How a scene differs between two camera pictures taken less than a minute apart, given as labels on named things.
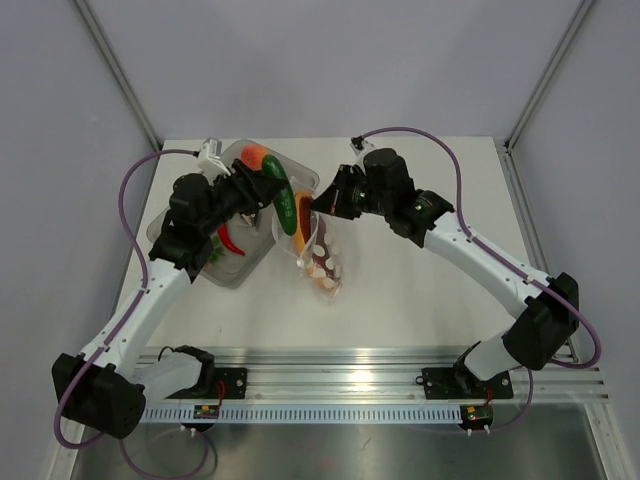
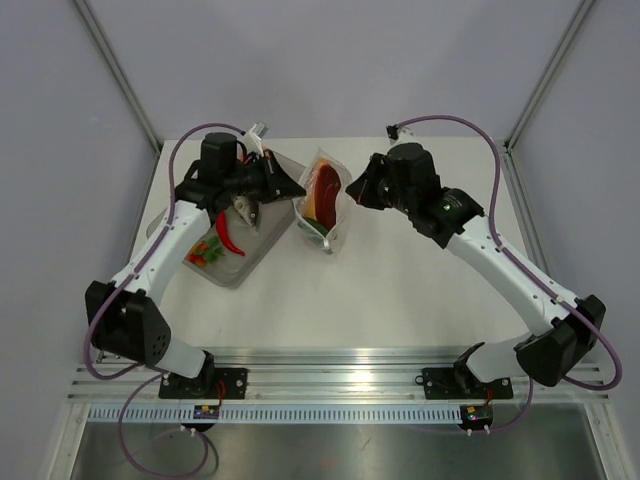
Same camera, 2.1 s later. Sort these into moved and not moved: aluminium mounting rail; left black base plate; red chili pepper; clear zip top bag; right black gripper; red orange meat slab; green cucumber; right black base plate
Moved: right black gripper; green cucumber; red orange meat slab; clear zip top bag
Not moved: right black base plate; left black base plate; red chili pepper; aluminium mounting rail
